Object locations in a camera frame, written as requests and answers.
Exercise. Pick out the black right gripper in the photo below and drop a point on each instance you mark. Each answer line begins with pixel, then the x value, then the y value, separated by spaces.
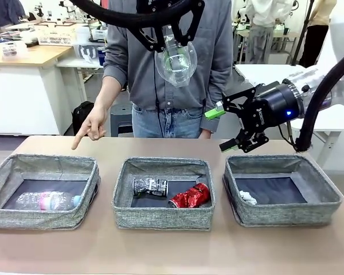
pixel 275 106

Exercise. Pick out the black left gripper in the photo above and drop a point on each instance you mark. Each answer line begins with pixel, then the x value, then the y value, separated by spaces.
pixel 160 3

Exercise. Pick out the clear plastic cup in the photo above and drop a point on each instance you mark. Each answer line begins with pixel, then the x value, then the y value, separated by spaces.
pixel 177 71

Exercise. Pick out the white paper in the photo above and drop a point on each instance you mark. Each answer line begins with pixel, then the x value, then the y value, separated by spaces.
pixel 248 197

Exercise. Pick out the crushed red soda can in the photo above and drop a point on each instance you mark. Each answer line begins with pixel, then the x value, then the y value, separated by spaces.
pixel 192 196

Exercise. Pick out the crushed dark soda can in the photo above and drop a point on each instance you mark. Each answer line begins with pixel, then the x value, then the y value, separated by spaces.
pixel 150 187

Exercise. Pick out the crushed clear water bottle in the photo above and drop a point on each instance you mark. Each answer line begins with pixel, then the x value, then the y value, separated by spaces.
pixel 48 200

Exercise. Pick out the person's right forearm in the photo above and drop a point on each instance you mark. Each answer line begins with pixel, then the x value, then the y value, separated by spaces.
pixel 111 86

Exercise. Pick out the person's left forearm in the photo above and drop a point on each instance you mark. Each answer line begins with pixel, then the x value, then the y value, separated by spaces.
pixel 218 80

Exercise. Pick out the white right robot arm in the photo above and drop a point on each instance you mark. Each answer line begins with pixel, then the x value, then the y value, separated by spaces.
pixel 318 83

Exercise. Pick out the person's left hand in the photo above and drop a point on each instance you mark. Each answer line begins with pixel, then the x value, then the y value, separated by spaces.
pixel 205 135

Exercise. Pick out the person's right hand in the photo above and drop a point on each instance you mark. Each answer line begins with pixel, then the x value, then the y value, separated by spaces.
pixel 96 126

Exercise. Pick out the person in grey shirt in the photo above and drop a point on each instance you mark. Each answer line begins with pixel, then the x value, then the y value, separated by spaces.
pixel 215 43

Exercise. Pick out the white folding table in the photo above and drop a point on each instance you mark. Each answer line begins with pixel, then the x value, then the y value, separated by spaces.
pixel 275 74

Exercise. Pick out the clear printed storage bin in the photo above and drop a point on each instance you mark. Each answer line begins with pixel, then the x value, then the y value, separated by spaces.
pixel 87 51

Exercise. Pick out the white bucket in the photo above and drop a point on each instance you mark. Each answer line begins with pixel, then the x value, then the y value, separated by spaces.
pixel 83 34

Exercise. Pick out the grey plastic stool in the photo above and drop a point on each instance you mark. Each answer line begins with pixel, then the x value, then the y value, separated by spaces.
pixel 121 120

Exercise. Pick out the background person in white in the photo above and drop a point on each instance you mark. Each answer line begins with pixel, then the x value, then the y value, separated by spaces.
pixel 263 28

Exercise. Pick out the small white background table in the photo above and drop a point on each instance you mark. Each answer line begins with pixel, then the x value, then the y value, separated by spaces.
pixel 74 61

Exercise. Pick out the background metal workbench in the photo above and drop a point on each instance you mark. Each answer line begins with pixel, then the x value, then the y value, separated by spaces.
pixel 283 43

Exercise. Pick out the grey fabric basket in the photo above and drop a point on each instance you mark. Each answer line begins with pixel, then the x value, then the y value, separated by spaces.
pixel 31 217
pixel 160 219
pixel 286 215

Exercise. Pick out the white printed crate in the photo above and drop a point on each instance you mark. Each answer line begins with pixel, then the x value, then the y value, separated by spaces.
pixel 56 35

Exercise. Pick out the black tripod pole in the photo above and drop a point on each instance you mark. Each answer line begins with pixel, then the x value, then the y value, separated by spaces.
pixel 302 31

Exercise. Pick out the background person in beige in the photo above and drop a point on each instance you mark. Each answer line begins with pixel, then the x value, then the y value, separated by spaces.
pixel 318 28

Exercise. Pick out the small labelled box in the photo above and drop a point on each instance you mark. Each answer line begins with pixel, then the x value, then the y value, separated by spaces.
pixel 14 48

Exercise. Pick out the background person in dark blue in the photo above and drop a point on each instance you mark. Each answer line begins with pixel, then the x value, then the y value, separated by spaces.
pixel 5 13

